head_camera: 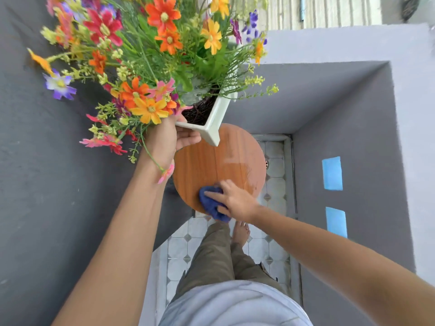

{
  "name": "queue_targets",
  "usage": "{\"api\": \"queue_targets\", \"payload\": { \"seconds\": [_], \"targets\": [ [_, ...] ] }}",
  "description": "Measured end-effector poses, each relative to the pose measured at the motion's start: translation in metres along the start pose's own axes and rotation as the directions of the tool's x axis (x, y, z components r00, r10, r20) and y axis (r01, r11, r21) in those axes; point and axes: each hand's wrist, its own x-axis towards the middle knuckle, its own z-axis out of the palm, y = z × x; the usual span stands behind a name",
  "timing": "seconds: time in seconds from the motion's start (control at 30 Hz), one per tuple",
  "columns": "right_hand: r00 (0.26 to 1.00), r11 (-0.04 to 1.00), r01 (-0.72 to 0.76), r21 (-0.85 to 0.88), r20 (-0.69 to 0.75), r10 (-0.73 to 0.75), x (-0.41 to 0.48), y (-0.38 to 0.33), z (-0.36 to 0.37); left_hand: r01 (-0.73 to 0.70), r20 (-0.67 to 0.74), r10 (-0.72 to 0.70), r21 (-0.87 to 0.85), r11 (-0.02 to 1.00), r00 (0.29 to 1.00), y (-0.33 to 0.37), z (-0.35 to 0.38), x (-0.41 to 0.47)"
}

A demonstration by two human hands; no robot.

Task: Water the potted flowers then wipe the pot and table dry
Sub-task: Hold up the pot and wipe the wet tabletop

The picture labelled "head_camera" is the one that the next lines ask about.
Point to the person's left hand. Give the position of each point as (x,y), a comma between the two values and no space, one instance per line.
(163,142)

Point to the person's right hand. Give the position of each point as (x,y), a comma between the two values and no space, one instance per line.
(239,203)

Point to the dark blue cloth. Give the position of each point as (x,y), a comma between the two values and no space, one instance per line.
(210,205)

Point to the colourful artificial flowers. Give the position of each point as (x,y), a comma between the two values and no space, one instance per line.
(153,57)

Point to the person's right forearm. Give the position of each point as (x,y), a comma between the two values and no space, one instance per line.
(340,268)

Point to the person's left forearm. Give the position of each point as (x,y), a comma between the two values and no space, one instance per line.
(112,251)

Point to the person's olive trousers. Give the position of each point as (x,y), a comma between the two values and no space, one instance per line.
(210,258)

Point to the person's white shirt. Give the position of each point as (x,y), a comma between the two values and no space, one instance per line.
(234,305)

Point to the round wooden table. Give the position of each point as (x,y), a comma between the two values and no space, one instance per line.
(210,162)

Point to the blue drain pipe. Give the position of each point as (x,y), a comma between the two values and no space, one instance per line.
(302,8)

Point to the beige corrugated roof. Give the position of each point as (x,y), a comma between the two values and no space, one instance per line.
(340,11)

